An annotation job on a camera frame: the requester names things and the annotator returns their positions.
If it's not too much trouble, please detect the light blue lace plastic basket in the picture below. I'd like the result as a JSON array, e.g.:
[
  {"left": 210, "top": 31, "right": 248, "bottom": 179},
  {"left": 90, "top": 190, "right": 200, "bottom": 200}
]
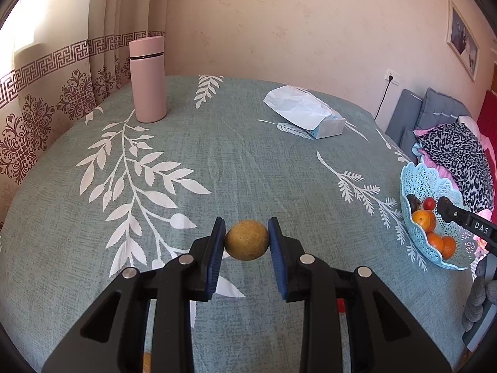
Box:
[{"left": 400, "top": 161, "right": 484, "bottom": 271}]

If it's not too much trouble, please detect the leopard print cloth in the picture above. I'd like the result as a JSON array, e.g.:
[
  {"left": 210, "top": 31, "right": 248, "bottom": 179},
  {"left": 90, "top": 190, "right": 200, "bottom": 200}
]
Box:
[{"left": 419, "top": 122, "right": 495, "bottom": 212}]

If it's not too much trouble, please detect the bumpy tangerine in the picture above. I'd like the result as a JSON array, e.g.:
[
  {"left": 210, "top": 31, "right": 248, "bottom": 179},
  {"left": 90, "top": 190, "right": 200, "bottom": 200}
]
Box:
[{"left": 440, "top": 236, "right": 458, "bottom": 260}]

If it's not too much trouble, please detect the black power cable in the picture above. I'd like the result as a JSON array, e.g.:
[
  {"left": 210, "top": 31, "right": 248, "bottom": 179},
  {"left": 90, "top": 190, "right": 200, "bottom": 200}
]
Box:
[{"left": 373, "top": 81, "right": 391, "bottom": 121}]

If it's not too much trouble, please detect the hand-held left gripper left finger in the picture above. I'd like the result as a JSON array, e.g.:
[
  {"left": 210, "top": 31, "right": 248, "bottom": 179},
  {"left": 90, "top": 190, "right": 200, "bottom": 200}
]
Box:
[{"left": 41, "top": 218, "right": 226, "bottom": 373}]

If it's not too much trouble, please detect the pink thermos bottle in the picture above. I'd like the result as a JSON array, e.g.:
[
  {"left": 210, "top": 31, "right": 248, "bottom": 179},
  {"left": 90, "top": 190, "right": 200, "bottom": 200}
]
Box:
[{"left": 129, "top": 36, "right": 167, "bottom": 124}]

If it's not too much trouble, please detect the beige curtain with maroon pattern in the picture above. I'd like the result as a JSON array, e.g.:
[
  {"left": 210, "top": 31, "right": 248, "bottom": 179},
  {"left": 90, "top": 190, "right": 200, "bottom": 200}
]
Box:
[{"left": 0, "top": 0, "right": 167, "bottom": 234}]

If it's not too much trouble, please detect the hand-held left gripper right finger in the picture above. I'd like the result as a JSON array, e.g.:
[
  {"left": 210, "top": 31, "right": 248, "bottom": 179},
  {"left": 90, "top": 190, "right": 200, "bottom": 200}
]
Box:
[{"left": 267, "top": 217, "right": 453, "bottom": 373}]

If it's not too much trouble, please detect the round brown-yellow fruit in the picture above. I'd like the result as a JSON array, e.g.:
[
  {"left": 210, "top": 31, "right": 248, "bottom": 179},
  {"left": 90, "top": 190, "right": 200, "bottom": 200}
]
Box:
[{"left": 224, "top": 219, "right": 270, "bottom": 261}]

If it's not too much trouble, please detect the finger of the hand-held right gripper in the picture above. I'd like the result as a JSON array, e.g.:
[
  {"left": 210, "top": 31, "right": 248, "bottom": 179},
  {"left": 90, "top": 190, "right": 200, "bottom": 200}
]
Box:
[{"left": 437, "top": 197, "right": 472, "bottom": 223}]

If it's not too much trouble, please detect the grey knotted cushion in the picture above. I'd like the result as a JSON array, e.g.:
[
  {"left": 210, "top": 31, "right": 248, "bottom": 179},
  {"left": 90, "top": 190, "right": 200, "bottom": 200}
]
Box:
[{"left": 461, "top": 258, "right": 497, "bottom": 335}]

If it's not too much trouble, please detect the speckled orange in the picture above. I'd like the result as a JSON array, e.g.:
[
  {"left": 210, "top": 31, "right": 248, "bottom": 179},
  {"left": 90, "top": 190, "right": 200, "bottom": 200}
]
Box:
[{"left": 412, "top": 210, "right": 436, "bottom": 231}]

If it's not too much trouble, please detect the red cloth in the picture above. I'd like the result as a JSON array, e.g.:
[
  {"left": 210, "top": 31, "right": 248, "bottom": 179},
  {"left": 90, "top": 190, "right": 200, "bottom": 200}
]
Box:
[{"left": 477, "top": 90, "right": 497, "bottom": 140}]

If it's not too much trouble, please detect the framed wall picture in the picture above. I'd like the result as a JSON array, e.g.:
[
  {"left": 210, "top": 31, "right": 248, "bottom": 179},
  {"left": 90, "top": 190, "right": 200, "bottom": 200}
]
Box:
[{"left": 447, "top": 0, "right": 480, "bottom": 82}]

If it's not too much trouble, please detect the light blue tissue pack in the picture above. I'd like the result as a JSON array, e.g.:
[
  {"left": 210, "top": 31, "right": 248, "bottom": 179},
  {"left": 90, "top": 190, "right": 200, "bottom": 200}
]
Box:
[{"left": 263, "top": 85, "right": 346, "bottom": 140}]

